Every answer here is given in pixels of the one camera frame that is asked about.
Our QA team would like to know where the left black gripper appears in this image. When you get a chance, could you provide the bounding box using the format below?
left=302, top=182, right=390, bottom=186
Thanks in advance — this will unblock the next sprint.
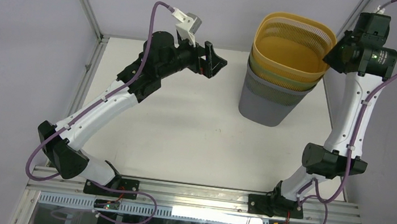
left=157, top=31, right=230, bottom=86

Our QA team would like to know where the yellow plastic basket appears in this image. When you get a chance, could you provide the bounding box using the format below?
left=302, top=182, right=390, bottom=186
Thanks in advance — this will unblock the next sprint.
left=251, top=12, right=337, bottom=83

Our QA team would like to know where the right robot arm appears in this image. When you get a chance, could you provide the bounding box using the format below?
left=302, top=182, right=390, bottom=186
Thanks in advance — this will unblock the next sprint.
left=265, top=12, right=397, bottom=217

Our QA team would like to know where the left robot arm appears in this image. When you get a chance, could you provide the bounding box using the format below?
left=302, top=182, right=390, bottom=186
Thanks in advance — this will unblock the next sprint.
left=37, top=31, right=227, bottom=196

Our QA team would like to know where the grey plastic basket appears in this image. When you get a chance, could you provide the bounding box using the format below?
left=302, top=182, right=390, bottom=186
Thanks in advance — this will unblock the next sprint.
left=238, top=64, right=312, bottom=127

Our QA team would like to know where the green plastic basket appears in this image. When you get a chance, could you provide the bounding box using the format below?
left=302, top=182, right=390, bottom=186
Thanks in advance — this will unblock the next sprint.
left=248, top=53, right=322, bottom=92

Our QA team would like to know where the right aluminium corner post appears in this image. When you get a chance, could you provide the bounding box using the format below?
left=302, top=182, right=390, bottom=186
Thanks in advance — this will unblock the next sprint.
left=336, top=0, right=372, bottom=40

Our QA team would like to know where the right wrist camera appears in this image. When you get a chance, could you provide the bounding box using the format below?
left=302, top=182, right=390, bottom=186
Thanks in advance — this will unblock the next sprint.
left=373, top=6, right=385, bottom=15

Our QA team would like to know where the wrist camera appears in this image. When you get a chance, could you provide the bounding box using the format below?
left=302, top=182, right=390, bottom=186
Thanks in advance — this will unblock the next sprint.
left=373, top=6, right=385, bottom=15
left=172, top=7, right=202, bottom=47

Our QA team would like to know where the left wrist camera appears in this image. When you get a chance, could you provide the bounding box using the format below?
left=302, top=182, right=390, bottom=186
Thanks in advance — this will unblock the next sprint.
left=172, top=7, right=202, bottom=47

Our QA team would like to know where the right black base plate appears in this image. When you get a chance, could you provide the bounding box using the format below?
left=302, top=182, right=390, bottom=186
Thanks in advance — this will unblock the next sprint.
left=247, top=180, right=303, bottom=219

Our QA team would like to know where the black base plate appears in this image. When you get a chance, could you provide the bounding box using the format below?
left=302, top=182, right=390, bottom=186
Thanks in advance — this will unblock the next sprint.
left=83, top=160, right=140, bottom=200
left=247, top=180, right=303, bottom=219

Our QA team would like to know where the aluminium front rail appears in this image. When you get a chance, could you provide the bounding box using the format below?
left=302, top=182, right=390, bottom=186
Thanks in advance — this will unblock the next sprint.
left=24, top=163, right=366, bottom=224

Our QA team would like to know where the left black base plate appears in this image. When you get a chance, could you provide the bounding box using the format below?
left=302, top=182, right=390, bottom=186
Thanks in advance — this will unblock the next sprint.
left=83, top=160, right=140, bottom=200

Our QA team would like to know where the white slotted cable duct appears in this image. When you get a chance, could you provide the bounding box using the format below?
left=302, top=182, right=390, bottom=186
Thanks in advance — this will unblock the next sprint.
left=39, top=192, right=269, bottom=224

